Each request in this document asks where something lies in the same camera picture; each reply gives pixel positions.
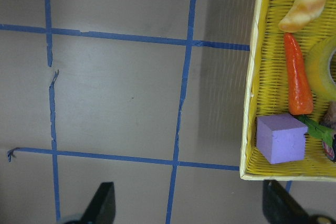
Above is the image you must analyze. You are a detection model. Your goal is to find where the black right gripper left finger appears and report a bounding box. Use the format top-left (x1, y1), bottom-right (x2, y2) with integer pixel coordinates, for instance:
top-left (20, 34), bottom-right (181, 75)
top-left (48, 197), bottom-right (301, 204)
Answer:
top-left (80, 182), bottom-right (116, 224)

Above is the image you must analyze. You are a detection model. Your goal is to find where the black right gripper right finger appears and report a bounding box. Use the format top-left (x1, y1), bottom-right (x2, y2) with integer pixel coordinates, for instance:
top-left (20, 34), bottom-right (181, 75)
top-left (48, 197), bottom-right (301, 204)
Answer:
top-left (262, 180), bottom-right (316, 224)

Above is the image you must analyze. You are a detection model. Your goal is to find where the yellow packing tape roll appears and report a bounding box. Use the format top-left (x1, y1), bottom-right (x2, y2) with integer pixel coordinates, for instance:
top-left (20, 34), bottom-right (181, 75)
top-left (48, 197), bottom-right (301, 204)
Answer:
top-left (305, 35), bottom-right (335, 101)

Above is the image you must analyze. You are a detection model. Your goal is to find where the purple foam cube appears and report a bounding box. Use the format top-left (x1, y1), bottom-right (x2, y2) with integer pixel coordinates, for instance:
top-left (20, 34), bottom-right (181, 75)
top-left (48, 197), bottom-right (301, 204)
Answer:
top-left (256, 114), bottom-right (308, 164)

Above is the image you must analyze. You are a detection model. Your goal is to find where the small silver battery can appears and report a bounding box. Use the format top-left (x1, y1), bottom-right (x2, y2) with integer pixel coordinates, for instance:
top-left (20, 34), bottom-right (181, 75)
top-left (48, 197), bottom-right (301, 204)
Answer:
top-left (322, 135), bottom-right (335, 163)

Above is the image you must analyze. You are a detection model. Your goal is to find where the brown toy creature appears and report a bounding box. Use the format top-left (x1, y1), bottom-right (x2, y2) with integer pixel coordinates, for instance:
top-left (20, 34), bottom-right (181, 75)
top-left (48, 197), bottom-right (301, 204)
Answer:
top-left (320, 101), bottom-right (336, 131)

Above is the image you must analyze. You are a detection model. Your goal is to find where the orange toy carrot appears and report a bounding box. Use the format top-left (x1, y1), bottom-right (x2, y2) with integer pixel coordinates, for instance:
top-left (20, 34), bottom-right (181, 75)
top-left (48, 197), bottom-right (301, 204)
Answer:
top-left (283, 33), bottom-right (313, 115)

